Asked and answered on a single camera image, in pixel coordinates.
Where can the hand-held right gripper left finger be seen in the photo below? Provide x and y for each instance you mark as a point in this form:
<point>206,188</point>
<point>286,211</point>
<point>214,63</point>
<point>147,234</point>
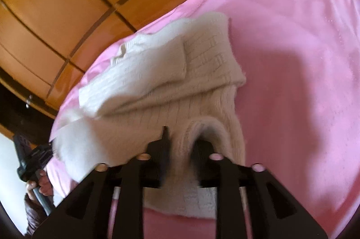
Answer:
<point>165,161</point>

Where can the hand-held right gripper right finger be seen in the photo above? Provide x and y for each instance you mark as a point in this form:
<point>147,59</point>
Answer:
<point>197,164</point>

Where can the cream knitted sweater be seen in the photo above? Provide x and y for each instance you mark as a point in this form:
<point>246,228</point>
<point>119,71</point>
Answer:
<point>168,87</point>

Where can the person's left forearm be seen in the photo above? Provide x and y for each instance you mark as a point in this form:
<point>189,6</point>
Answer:
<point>33,216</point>

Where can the person's left hand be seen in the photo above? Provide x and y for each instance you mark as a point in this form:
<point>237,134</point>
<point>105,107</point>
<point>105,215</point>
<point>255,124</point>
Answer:
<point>46,182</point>

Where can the pink bed sheet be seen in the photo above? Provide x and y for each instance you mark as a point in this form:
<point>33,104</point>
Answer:
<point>295,59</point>

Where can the small metal bracket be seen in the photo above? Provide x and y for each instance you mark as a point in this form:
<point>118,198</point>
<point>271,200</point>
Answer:
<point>28,100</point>

